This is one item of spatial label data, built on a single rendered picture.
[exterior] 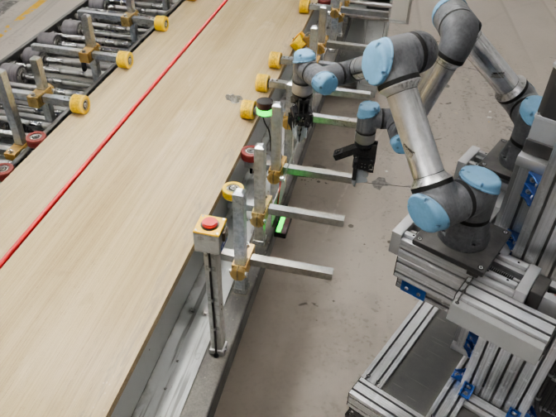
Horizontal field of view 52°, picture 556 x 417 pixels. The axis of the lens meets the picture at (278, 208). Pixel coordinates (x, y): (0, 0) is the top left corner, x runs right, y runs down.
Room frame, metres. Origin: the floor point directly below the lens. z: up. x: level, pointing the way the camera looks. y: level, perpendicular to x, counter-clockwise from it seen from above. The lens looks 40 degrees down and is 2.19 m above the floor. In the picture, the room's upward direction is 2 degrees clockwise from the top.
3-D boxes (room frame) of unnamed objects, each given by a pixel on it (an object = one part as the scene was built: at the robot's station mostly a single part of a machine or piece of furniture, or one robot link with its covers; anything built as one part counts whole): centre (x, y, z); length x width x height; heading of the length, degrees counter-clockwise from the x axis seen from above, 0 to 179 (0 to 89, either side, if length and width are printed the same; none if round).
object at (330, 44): (2.83, -0.32, 0.95); 0.36 x 0.03 x 0.03; 78
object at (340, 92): (2.35, -0.15, 0.95); 0.50 x 0.04 x 0.04; 78
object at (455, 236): (1.29, -0.56, 1.09); 0.15 x 0.15 x 0.10
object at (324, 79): (1.75, -0.14, 1.31); 0.11 x 0.11 x 0.08; 31
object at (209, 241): (1.09, 0.17, 1.18); 0.07 x 0.07 x 0.08; 78
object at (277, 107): (1.84, 0.01, 0.92); 0.03 x 0.03 x 0.48; 78
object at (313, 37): (2.57, -0.14, 0.91); 0.03 x 0.03 x 0.48; 78
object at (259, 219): (1.61, 0.06, 0.84); 0.13 x 0.06 x 0.05; 168
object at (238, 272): (1.37, 0.11, 0.81); 0.13 x 0.06 x 0.05; 168
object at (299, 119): (1.82, -0.07, 1.15); 0.09 x 0.08 x 0.12; 8
